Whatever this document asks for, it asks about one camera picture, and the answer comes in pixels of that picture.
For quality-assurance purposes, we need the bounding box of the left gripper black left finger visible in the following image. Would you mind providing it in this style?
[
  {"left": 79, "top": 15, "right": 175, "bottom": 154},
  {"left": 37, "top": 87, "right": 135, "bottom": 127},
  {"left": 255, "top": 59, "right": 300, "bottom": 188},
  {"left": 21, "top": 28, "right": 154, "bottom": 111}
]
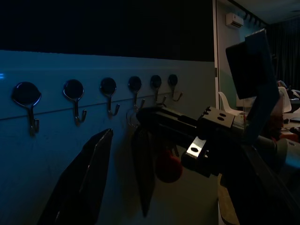
[{"left": 37, "top": 127, "right": 114, "bottom": 225}]

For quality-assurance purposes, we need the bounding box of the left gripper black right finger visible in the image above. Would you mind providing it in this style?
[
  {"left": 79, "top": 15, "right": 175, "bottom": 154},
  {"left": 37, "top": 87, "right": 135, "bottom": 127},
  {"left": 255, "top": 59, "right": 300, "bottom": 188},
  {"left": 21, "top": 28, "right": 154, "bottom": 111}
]
[{"left": 220, "top": 140, "right": 300, "bottom": 225}]

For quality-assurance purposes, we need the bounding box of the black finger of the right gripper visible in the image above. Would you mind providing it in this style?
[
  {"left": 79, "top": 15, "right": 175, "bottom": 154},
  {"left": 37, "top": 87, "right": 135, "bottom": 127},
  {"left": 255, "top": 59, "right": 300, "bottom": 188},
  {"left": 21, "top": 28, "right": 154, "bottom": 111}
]
[
  {"left": 150, "top": 106, "right": 200, "bottom": 120},
  {"left": 136, "top": 107, "right": 200, "bottom": 137}
]

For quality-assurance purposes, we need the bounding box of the metal key ring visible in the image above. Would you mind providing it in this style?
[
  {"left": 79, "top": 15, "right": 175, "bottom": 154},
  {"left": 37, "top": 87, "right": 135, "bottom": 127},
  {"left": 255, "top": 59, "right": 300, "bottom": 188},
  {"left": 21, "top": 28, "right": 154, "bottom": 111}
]
[{"left": 126, "top": 108, "right": 141, "bottom": 129}]

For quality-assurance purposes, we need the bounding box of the red pompom keychain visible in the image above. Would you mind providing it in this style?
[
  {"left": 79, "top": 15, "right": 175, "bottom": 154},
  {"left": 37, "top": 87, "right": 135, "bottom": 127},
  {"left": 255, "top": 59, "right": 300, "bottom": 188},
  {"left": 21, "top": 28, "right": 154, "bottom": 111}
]
[{"left": 155, "top": 149, "right": 184, "bottom": 184}]

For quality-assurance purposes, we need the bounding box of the black fabric key strap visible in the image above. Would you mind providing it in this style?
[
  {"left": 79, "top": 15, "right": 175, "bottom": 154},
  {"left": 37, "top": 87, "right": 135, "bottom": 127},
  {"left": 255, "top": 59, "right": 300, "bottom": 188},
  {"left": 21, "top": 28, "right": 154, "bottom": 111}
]
[{"left": 130, "top": 125, "right": 157, "bottom": 218}]

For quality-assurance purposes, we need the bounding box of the white plastic chair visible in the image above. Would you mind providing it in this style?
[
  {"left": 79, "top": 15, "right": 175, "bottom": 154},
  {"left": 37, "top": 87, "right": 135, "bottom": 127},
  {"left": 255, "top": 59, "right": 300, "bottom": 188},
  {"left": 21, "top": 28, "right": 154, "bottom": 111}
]
[
  {"left": 218, "top": 91, "right": 242, "bottom": 116},
  {"left": 278, "top": 86, "right": 293, "bottom": 113}
]

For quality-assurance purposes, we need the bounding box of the black ceiling track light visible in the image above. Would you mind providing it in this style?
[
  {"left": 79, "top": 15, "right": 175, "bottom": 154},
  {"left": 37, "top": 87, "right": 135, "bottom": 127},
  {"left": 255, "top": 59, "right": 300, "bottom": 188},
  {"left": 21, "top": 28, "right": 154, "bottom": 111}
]
[{"left": 243, "top": 11, "right": 267, "bottom": 28}]

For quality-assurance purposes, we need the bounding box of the metal magnetic wall hook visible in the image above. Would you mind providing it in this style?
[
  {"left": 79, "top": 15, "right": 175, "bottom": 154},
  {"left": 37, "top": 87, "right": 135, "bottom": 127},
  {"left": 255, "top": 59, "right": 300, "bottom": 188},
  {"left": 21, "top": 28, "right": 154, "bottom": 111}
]
[
  {"left": 62, "top": 79, "right": 88, "bottom": 127},
  {"left": 100, "top": 77, "right": 121, "bottom": 117},
  {"left": 127, "top": 75, "right": 146, "bottom": 113},
  {"left": 167, "top": 74, "right": 183, "bottom": 102},
  {"left": 11, "top": 81, "right": 43, "bottom": 137},
  {"left": 150, "top": 74, "right": 168, "bottom": 107}
]

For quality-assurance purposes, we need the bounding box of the white wall air conditioner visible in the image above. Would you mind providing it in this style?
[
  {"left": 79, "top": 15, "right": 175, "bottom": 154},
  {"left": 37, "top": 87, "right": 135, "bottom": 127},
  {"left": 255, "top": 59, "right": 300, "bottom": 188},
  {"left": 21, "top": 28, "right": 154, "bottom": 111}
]
[{"left": 225, "top": 13, "right": 245, "bottom": 29}]

